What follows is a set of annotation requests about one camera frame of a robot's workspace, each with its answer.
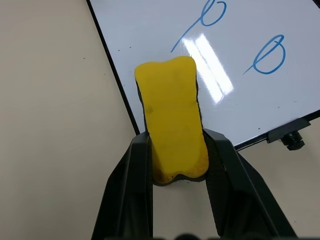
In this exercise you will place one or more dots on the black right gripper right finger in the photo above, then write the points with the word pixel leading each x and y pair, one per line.
pixel 240 190

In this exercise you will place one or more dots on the black-framed whiteboard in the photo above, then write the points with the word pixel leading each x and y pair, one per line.
pixel 240 82

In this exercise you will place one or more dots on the yellow whiteboard eraser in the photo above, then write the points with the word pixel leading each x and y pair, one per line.
pixel 172 117

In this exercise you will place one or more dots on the black whiteboard clamp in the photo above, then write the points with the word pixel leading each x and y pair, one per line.
pixel 287 130

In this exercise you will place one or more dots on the black clamp knob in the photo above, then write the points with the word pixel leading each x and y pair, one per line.
pixel 294 141

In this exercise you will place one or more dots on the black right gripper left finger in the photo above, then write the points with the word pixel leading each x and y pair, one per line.
pixel 127 190

